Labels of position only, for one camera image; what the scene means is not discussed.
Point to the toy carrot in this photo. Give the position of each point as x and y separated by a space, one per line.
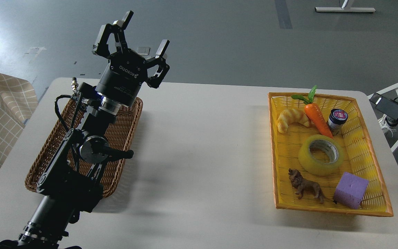
313 112

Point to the white stand base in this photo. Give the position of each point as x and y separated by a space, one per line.
346 7

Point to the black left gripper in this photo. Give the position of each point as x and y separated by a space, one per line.
125 72

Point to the yellow tape roll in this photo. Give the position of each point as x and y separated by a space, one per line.
320 155

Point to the yellow plastic basket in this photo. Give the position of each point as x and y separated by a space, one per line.
359 158

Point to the brown toy lion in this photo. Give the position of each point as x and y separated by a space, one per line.
301 184

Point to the purple foam cube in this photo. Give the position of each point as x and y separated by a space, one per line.
350 190

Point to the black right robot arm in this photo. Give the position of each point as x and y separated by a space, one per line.
388 107

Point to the toy croissant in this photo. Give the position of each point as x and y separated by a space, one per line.
289 116

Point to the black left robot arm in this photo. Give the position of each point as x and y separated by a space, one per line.
71 181

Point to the brown wicker basket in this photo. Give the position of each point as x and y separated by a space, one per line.
119 135

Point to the small dark jar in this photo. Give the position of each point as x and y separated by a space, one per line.
336 119

